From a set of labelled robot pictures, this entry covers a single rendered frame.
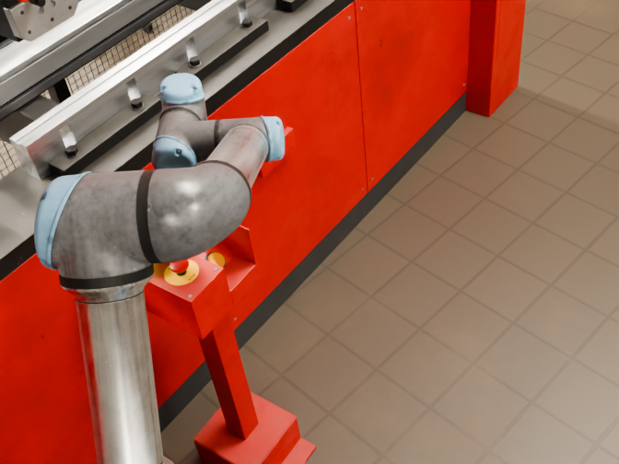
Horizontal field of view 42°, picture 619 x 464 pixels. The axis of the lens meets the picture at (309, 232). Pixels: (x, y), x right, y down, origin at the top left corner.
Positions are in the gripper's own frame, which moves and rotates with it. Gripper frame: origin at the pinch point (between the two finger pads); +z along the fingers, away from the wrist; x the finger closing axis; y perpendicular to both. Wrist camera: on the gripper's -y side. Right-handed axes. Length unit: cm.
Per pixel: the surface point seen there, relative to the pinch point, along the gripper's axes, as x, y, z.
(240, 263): -3.1, -3.2, 13.0
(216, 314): 9.9, -6.4, 14.4
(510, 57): -177, 3, 65
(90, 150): -0.9, 34.6, -3.7
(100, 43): -34, 64, -2
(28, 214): 18.6, 34.6, -0.8
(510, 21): -174, 5, 48
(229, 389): 8.1, -4.1, 48.5
